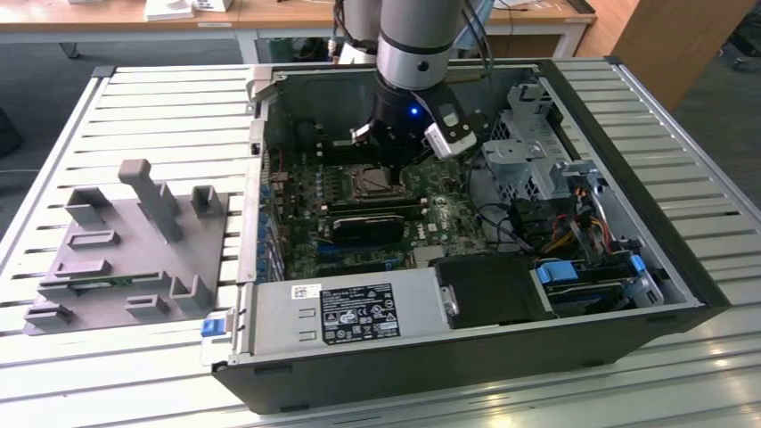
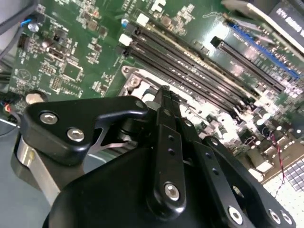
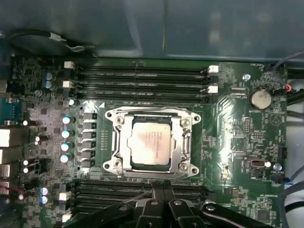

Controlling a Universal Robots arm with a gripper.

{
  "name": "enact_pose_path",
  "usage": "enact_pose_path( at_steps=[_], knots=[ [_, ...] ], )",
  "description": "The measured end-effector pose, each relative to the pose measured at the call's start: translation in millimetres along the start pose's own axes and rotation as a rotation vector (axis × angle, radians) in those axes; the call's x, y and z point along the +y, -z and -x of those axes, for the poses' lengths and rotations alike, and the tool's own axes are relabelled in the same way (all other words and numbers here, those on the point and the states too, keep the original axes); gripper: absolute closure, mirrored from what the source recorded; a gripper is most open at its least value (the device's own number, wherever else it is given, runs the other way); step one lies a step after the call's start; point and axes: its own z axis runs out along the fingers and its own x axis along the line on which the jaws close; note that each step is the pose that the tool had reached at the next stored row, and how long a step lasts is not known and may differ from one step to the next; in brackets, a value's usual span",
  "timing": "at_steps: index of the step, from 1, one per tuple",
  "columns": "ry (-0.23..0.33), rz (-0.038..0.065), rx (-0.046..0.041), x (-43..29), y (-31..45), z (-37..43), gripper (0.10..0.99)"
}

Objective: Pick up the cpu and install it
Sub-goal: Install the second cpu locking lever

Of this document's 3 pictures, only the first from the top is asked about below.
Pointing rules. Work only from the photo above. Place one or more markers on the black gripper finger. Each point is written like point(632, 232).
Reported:
point(416, 156)
point(371, 140)

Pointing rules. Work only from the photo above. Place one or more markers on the thin metal locking lever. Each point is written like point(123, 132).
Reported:
point(375, 192)

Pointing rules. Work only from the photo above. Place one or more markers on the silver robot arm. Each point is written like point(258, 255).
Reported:
point(416, 44)

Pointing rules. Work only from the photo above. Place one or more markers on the CPU socket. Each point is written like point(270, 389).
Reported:
point(359, 195)

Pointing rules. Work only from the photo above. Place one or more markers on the green motherboard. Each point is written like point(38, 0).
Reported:
point(452, 196)

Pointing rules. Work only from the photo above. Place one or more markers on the black installed RAM stick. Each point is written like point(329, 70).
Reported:
point(369, 206)

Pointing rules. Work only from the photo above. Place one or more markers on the silver metal drive cage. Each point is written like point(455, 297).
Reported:
point(515, 153)

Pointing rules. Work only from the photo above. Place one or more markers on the black graphics card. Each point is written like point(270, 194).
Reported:
point(366, 232)

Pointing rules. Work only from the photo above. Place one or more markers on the small silver heatsink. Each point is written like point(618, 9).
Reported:
point(428, 255)

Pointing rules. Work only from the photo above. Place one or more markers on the black expansion slot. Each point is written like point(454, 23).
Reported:
point(351, 258)

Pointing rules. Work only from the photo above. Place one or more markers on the pale blue teach pendant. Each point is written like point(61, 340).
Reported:
point(487, 9)

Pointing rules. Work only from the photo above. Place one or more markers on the blue disk carrier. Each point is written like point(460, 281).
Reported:
point(556, 270)

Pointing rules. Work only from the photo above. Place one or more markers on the white printed box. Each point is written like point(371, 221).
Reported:
point(214, 5)

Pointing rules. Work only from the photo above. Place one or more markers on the gray power supply unit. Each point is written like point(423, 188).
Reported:
point(286, 321)

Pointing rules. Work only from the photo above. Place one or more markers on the blue plastic clip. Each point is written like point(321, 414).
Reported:
point(638, 263)

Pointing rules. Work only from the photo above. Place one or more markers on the gray parts rack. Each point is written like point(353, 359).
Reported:
point(137, 254)

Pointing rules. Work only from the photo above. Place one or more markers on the wooden cabinet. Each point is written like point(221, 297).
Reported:
point(666, 44)

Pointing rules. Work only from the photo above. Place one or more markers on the blue case latch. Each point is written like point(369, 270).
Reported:
point(213, 327)

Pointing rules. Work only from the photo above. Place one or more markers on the black open PC case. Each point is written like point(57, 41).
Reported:
point(416, 383)

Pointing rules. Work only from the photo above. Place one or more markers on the green RAM stick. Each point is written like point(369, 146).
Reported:
point(122, 281)

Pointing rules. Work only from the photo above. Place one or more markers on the black office chair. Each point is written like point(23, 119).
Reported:
point(747, 49)

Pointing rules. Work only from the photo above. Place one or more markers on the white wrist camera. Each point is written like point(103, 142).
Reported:
point(455, 145)

